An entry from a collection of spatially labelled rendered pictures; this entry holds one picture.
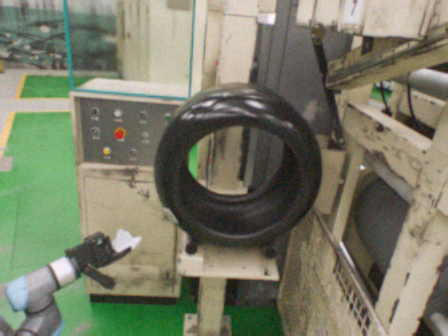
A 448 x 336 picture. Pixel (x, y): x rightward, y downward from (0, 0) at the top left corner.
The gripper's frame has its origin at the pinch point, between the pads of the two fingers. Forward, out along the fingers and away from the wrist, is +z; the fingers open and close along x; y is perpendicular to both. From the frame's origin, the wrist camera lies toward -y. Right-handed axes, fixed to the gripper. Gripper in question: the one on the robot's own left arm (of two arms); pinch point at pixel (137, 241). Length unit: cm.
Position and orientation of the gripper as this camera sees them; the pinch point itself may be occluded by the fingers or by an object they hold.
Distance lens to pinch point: 113.8
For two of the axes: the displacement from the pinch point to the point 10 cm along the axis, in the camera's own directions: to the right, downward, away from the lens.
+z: 7.3, -3.3, 6.0
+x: -6.4, -0.3, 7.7
